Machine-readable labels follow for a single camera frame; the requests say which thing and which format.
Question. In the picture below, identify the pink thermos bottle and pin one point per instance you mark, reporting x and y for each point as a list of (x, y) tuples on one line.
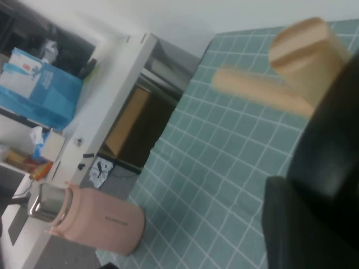
[(106, 218)]

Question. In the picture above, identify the white tissue box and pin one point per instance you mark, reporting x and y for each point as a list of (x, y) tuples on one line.
[(53, 145)]

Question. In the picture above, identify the black over-ear headphones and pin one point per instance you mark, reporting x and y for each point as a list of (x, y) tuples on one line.
[(331, 140)]

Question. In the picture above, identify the blue plastic bag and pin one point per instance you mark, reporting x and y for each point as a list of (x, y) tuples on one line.
[(53, 92)]

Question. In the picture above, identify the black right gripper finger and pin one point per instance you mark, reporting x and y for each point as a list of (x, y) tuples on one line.
[(308, 235)]

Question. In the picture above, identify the orange snack packet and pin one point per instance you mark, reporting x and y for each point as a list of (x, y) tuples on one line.
[(42, 171)]

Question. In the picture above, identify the brown cardboard box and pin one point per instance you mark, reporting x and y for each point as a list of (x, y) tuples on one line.
[(130, 120)]

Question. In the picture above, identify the wooden peg headphone stand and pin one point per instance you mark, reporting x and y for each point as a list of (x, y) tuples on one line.
[(303, 56)]

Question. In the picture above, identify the white desk panel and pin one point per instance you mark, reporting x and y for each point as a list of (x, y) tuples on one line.
[(112, 98)]

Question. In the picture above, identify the green white-grid tablecloth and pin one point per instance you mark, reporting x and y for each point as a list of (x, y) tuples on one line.
[(213, 168)]

